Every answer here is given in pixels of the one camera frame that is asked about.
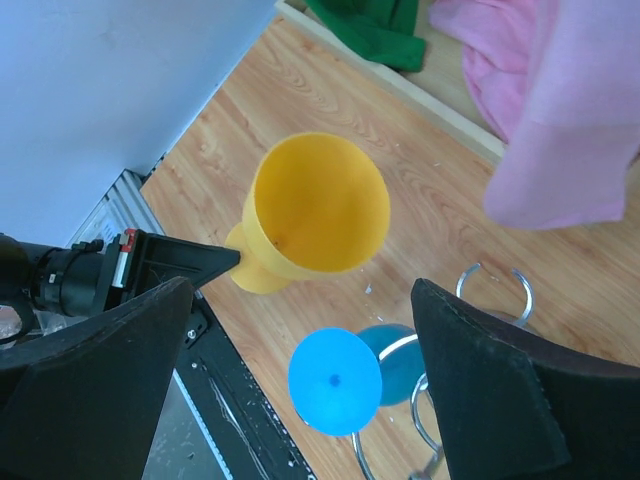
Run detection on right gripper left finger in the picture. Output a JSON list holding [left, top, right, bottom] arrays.
[[1, 278, 193, 479]]

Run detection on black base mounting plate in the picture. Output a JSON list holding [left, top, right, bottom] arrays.
[[174, 293, 316, 479]]

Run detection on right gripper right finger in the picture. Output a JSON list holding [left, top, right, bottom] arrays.
[[411, 279, 639, 479]]

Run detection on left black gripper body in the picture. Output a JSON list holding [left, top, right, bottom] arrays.
[[1, 228, 138, 345]]

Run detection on wooden clothes rack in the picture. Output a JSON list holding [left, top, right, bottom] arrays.
[[276, 1, 505, 166]]

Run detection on pink t-shirt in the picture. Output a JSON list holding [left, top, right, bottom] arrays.
[[429, 1, 639, 230]]

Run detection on chrome wine glass rack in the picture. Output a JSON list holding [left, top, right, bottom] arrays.
[[349, 263, 536, 480]]

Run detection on blue plastic wine glass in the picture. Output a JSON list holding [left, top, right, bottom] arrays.
[[288, 324, 425, 437]]

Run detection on green vest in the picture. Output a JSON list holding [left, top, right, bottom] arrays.
[[307, 0, 427, 73]]

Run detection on orange plastic wine glass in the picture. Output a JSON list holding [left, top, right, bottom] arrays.
[[225, 132, 391, 294]]

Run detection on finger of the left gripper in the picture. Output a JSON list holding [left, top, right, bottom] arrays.
[[132, 230, 241, 290]]

